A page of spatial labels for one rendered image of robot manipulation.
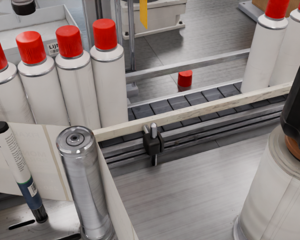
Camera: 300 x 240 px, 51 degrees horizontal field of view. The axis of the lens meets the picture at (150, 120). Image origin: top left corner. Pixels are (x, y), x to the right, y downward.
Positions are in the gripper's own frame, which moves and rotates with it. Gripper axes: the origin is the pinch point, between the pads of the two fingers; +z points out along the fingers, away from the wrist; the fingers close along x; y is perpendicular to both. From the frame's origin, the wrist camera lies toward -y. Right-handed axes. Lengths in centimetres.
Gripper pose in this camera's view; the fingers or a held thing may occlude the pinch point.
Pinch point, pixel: (20, 17)
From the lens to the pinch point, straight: 106.7
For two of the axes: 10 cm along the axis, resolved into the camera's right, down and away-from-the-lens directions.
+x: 3.4, 4.1, -8.5
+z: 1.1, 8.8, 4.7
